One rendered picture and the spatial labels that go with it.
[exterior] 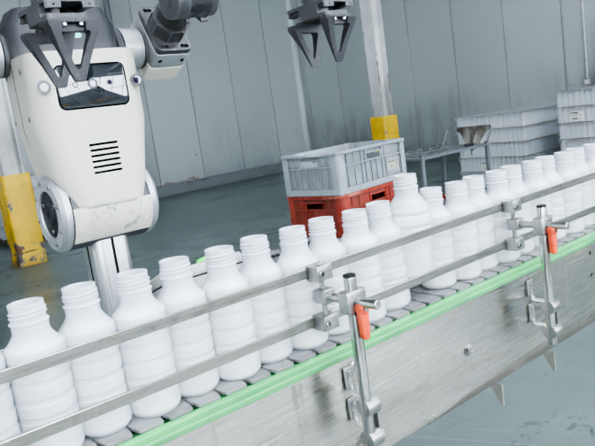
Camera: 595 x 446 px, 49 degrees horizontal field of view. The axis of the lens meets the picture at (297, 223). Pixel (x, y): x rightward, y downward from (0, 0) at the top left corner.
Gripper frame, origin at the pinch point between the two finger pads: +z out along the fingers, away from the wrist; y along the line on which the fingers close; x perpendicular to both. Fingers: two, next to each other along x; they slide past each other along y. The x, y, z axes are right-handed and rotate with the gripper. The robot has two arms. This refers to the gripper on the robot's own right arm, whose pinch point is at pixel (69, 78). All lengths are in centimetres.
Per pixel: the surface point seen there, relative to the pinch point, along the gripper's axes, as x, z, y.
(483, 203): 61, 28, 18
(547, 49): 1046, -42, -512
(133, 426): -7.4, 40.1, 17.1
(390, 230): 37.1, 27.7, 17.6
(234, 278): 8.5, 27.3, 17.6
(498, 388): 72, 68, 9
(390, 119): 797, 35, -659
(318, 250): 23.8, 27.7, 16.0
